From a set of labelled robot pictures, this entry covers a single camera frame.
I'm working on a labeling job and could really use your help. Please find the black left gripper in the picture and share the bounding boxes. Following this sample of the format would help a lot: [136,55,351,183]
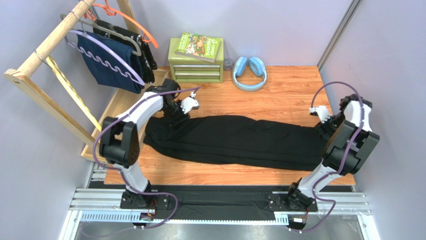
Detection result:
[162,99,191,131]

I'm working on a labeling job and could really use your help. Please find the black trousers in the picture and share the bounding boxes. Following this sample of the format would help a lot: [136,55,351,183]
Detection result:
[143,115,327,171]

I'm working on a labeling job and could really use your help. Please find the purple hanger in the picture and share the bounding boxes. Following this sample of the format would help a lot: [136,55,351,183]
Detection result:
[64,29,146,87]

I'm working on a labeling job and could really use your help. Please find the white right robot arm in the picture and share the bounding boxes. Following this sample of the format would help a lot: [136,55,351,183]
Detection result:
[285,94,380,209]

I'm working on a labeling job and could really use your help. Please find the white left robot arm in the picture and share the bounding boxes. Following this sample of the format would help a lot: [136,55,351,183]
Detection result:
[96,78,200,202]

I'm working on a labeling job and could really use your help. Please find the grey hanger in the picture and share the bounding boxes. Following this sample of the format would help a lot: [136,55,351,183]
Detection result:
[64,15,143,59]

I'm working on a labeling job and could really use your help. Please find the navy blue trousers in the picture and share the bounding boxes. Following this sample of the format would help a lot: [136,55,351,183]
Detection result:
[76,30,145,95]

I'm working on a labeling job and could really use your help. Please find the orange hanger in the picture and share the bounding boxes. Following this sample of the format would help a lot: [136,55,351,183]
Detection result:
[82,0,159,49]

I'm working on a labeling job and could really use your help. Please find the yellow hanger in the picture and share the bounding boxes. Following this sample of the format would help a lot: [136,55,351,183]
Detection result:
[45,56,102,131]

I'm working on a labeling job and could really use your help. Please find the green drawer cabinet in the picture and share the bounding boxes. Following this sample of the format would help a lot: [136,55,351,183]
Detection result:
[168,37,224,83]

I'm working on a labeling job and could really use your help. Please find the black patterned garment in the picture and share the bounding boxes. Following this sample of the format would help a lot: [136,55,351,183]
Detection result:
[95,19,158,84]

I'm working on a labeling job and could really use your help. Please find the green illustrated book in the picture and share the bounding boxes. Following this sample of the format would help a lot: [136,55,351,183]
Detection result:
[174,32,223,63]

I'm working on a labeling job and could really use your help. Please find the small glass jar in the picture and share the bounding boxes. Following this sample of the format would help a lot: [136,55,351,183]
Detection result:
[223,57,234,71]

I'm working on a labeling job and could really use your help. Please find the light blue headphones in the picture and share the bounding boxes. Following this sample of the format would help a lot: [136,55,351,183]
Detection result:
[231,56,268,92]

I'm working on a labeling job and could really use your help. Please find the black base mat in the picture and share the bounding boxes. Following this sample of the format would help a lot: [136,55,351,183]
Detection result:
[88,181,354,221]

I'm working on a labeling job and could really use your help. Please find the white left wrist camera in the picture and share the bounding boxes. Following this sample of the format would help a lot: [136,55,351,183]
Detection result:
[180,97,200,114]

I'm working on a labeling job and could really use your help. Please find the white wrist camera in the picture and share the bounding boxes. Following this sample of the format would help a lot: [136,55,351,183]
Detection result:
[180,97,200,114]
[310,105,332,123]

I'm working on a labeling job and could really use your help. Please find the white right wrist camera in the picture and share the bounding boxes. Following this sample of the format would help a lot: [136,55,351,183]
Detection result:
[310,105,332,123]

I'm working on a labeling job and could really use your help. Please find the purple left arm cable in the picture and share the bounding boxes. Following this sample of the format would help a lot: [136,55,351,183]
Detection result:
[92,86,202,231]

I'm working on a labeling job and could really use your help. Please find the aluminium rail frame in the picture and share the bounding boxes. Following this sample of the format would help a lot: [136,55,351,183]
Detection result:
[59,186,379,240]

